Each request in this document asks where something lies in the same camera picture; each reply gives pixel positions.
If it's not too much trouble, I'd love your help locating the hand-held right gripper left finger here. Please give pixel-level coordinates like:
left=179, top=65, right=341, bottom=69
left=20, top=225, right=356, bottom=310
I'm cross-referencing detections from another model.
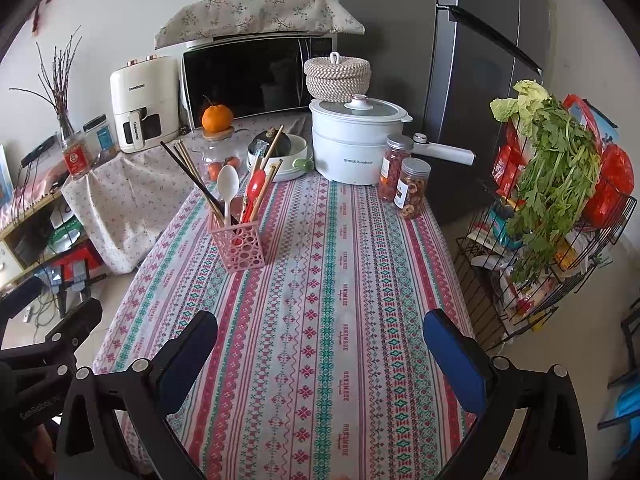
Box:
left=54, top=310, right=219, bottom=480

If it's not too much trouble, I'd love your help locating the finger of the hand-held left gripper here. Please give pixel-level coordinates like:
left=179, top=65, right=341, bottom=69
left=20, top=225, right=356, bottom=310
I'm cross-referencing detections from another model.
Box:
left=0, top=276, right=45, bottom=318
left=0, top=297, right=104, bottom=386

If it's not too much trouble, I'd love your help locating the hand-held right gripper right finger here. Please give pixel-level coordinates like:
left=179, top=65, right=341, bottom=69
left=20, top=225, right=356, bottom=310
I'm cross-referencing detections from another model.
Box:
left=422, top=309, right=588, bottom=480

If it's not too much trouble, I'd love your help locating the pink plastic utensil basket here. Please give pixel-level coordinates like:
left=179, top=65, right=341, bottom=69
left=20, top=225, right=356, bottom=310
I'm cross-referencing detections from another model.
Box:
left=207, top=207, right=266, bottom=275

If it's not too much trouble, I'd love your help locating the white plastic spoon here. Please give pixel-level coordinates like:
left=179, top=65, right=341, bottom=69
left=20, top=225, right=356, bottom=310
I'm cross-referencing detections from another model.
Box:
left=217, top=165, right=240, bottom=226

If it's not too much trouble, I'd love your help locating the red plastic spoon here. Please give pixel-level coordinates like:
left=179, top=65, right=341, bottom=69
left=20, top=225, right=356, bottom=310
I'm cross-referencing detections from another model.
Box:
left=243, top=170, right=266, bottom=223

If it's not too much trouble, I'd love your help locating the red box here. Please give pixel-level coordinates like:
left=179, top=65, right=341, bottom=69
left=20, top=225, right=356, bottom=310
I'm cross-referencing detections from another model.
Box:
left=55, top=250, right=101, bottom=286

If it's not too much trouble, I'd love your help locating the wooden shelf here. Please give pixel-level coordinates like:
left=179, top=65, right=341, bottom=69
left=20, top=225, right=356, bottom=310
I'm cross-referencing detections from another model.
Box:
left=0, top=180, right=111, bottom=291

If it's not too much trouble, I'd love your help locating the patterned striped tablecloth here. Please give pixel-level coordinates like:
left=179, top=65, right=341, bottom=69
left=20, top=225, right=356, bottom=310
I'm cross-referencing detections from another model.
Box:
left=92, top=160, right=478, bottom=480

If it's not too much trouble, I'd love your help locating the white floral cabinet cloth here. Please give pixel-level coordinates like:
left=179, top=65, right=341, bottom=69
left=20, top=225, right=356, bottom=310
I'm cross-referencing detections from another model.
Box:
left=62, top=112, right=313, bottom=276

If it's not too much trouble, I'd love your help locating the black power strip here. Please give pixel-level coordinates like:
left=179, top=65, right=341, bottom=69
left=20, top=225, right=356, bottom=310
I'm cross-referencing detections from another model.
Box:
left=20, top=135, right=61, bottom=168

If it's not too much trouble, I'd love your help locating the jar with red label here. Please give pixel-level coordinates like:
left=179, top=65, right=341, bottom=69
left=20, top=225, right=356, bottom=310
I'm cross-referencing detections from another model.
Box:
left=61, top=131, right=93, bottom=180

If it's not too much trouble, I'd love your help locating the jar of dried fruit rings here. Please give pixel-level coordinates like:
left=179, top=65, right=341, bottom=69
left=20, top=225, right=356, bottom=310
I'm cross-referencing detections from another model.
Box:
left=393, top=157, right=431, bottom=220

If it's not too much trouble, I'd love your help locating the jar with blue label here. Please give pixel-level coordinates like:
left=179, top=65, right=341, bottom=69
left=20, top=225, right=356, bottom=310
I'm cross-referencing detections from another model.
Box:
left=82, top=115, right=118, bottom=166

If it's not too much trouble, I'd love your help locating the blue plastic stool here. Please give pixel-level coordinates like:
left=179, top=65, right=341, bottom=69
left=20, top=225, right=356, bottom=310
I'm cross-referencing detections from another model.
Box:
left=597, top=350, right=640, bottom=428

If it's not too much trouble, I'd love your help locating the jar of red dried fruit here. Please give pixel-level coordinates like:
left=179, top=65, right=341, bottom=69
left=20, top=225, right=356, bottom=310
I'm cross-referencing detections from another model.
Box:
left=377, top=134, right=414, bottom=203

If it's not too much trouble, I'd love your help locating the glass jar with wooden lid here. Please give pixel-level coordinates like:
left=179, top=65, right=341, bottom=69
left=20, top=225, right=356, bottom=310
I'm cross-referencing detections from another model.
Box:
left=200, top=127, right=246, bottom=181

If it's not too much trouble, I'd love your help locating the red snack packet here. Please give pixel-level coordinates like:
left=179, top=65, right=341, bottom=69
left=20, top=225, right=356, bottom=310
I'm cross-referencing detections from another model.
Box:
left=492, top=125, right=523, bottom=196

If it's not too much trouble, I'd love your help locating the dry twig bunch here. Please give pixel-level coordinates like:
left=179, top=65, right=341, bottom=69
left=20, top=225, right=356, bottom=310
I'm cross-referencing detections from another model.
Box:
left=9, top=25, right=83, bottom=131

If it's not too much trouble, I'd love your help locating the green pumpkin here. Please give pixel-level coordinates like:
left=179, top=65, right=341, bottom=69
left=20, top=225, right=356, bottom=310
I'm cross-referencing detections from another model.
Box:
left=248, top=127, right=292, bottom=158

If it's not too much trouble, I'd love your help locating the leafy green vegetable bunch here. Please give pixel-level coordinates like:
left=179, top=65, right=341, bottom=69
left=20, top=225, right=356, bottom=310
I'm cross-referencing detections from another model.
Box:
left=507, top=97, right=601, bottom=286

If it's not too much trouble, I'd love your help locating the large orange tangerine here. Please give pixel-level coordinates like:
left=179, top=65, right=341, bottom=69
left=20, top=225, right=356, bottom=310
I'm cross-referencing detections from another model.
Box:
left=201, top=95, right=234, bottom=133

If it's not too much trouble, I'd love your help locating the white electric pot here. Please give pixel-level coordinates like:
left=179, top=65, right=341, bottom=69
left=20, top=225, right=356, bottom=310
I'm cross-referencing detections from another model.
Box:
left=309, top=94, right=476, bottom=185

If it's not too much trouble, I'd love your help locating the red plastic bag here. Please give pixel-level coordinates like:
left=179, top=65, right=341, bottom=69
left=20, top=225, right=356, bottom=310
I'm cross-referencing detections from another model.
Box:
left=562, top=94, right=636, bottom=233

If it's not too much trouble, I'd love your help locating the white air fryer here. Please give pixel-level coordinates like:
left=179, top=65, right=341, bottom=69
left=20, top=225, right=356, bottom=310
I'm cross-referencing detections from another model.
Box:
left=110, top=55, right=181, bottom=154

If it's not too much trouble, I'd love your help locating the black microwave oven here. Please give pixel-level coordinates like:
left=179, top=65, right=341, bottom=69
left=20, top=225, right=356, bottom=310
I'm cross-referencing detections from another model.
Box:
left=181, top=35, right=335, bottom=133

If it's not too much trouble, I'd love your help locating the napa cabbage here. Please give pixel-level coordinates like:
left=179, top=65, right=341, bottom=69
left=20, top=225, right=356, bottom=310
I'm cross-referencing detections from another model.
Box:
left=490, top=80, right=551, bottom=126

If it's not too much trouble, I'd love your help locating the woven lidded basket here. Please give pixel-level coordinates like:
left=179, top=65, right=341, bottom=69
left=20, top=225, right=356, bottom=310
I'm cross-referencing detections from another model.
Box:
left=303, top=52, right=372, bottom=103

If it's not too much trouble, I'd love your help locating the grey refrigerator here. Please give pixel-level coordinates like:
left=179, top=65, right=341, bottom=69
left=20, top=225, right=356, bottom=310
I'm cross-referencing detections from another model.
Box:
left=339, top=0, right=551, bottom=226

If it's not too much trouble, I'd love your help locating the floral microwave cover cloth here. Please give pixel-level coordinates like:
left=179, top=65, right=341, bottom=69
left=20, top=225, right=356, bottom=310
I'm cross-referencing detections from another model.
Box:
left=154, top=0, right=366, bottom=51

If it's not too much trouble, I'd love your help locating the black chair frame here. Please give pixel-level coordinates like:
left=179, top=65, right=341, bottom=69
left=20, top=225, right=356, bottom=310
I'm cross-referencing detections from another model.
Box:
left=607, top=295, right=640, bottom=386

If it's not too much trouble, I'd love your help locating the white bowl with green handle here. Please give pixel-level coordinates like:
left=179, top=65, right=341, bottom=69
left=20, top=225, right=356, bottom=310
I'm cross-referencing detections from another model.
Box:
left=246, top=135, right=315, bottom=173

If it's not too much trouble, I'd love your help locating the black wire rack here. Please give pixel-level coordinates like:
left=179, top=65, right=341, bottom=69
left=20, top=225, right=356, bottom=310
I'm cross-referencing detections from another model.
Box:
left=455, top=160, right=631, bottom=348

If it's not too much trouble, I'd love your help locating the red wall ornament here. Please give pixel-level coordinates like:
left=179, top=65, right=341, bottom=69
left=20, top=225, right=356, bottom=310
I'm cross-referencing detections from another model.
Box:
left=30, top=0, right=56, bottom=36

